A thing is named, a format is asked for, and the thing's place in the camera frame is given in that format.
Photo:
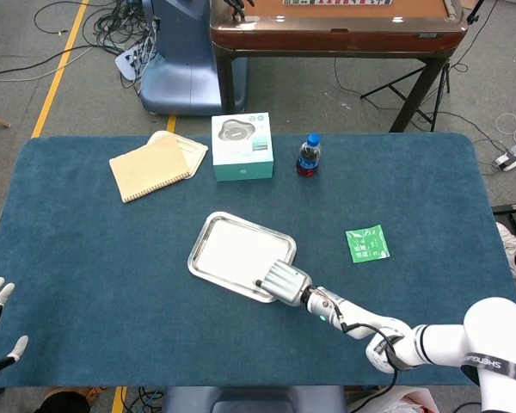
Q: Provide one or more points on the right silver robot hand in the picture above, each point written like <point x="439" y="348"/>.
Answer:
<point x="288" y="286"/>

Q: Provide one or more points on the face-up mahjong tile row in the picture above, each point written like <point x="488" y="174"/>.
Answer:
<point x="335" y="2"/>

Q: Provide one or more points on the black tripod stand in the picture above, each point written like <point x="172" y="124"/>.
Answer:
<point x="396" y="89"/>

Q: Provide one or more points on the cola bottle blue cap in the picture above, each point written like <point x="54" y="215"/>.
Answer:
<point x="308" y="159"/>

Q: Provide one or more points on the white plastic bag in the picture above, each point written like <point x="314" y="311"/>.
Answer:
<point x="404" y="402"/>

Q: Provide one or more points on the silver metal tray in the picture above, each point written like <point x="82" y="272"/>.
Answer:
<point x="196" y="271"/>

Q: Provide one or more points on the black background robot hand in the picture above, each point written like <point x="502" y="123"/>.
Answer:
<point x="236" y="9"/>

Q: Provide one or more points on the white power strip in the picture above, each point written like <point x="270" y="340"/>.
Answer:
<point x="514" y="155"/>

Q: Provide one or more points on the teal product box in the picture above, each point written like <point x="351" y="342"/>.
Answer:
<point x="241" y="146"/>

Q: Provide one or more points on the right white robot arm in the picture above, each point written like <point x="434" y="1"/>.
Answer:
<point x="443" y="344"/>

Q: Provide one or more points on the tan spiral notebook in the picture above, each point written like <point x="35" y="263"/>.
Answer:
<point x="148" y="172"/>

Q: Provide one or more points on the blue felt table cover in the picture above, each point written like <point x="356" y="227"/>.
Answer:
<point x="112" y="258"/>

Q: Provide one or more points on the blue background robot body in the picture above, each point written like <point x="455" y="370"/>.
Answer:
<point x="185" y="64"/>

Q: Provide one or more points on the grey-blue own robot base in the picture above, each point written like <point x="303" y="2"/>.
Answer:
<point x="249" y="400"/>

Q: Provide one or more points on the brown mahjong table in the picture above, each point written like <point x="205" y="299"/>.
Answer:
<point x="335" y="41"/>

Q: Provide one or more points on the white multi-socket strip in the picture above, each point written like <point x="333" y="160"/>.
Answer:
<point x="129" y="62"/>

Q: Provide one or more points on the white shoe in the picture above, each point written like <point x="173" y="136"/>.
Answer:
<point x="509" y="245"/>

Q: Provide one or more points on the green sachet packet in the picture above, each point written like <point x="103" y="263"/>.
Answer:
<point x="367" y="244"/>

